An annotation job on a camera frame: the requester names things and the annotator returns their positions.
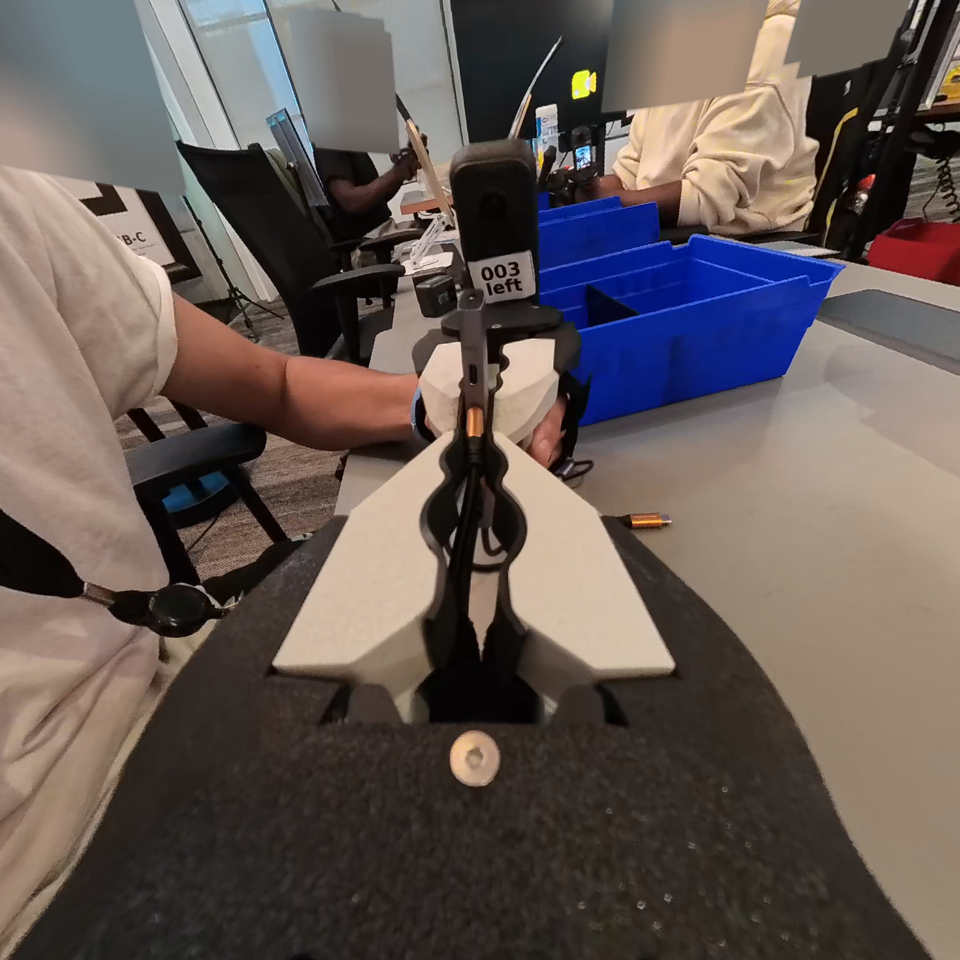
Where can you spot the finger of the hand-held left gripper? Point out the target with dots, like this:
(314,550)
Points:
(525,390)
(444,390)

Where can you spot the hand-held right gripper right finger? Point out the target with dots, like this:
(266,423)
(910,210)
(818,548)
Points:
(585,600)

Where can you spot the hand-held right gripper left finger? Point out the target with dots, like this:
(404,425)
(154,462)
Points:
(367,600)

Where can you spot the blue plastic bin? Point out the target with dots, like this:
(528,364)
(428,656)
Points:
(712,337)
(592,229)

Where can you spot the person's left forearm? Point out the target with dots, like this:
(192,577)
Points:
(300,397)

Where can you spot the person's left hand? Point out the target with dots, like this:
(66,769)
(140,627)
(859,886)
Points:
(549,439)

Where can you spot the white folding stand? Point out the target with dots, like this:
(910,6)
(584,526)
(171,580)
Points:
(424,247)

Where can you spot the small black box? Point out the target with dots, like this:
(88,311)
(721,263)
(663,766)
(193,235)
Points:
(435,295)

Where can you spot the black bin divider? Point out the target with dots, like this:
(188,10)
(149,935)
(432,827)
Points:
(611,304)

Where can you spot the black monitor screen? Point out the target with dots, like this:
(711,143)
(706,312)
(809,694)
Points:
(525,45)

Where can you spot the black office chair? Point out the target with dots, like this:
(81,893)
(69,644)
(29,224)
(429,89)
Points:
(195,450)
(255,225)

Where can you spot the black tripod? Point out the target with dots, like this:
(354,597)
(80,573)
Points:
(232,285)

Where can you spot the framed black white marker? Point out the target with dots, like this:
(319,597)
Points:
(150,240)

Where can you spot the red plastic bin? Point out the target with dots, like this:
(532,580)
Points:
(919,251)

